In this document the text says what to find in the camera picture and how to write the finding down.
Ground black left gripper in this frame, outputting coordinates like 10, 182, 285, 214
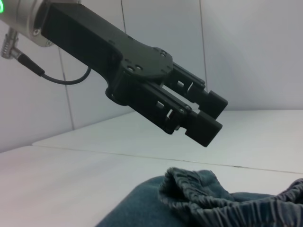
41, 3, 175, 106

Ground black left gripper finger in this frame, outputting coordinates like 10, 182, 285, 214
118, 81, 223, 148
163, 62, 229, 120

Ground blue denim shorts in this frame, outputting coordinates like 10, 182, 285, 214
94, 166, 303, 227

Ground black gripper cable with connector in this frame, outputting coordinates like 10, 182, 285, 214
0, 27, 93, 83

